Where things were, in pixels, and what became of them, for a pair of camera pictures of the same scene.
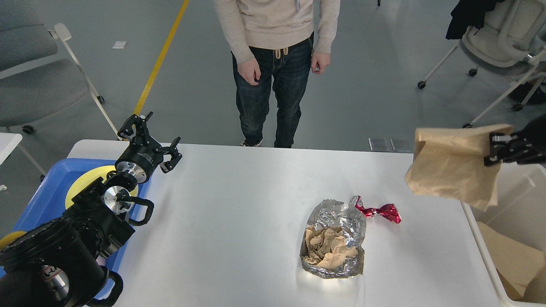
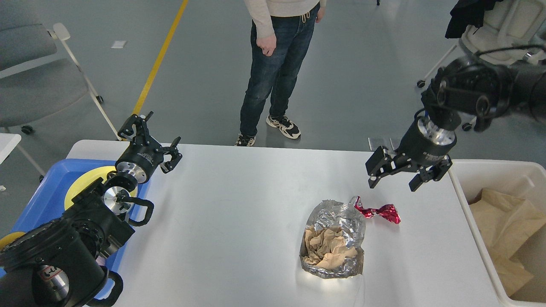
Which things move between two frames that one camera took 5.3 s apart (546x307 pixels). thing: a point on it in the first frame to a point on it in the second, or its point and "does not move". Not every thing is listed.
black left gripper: x=141 y=156 does not move
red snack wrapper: x=388 y=210 does not move
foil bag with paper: x=331 y=246 does not move
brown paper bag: x=449 y=162 to x=504 y=223
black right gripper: x=531 y=140 to x=422 y=141
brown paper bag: x=515 y=264 does not move
